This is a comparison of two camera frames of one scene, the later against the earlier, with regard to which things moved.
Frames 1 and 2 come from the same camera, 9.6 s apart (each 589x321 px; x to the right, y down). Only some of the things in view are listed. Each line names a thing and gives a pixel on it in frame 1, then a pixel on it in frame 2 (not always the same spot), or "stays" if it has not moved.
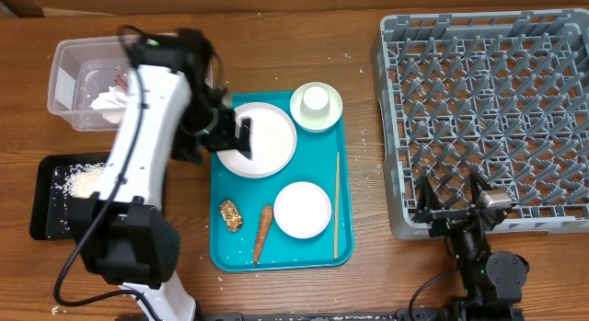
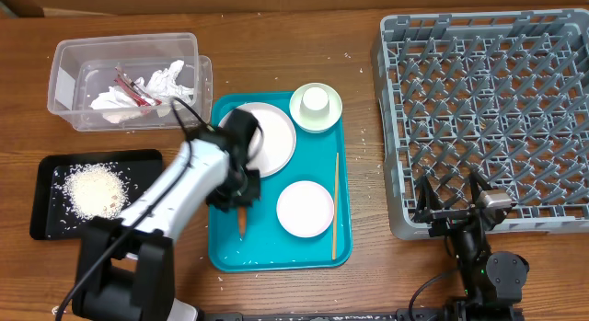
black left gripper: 222,138 to 252,191
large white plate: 273,142 stays
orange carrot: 264,228 to 241,219
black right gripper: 428,209 stays
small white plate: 302,210 stays
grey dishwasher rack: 504,94 stays
